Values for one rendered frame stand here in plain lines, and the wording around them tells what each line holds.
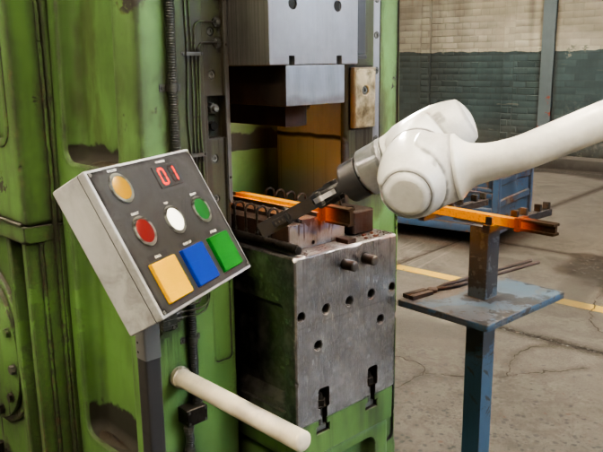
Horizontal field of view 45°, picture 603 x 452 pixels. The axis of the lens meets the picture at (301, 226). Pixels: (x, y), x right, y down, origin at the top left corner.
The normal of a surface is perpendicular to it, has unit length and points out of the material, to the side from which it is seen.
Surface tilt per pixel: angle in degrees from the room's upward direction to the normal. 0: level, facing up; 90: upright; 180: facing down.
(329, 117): 90
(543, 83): 90
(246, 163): 90
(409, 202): 103
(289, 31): 90
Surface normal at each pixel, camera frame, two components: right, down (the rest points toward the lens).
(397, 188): -0.32, 0.48
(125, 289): -0.37, 0.21
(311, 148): -0.72, 0.16
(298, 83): 0.69, 0.15
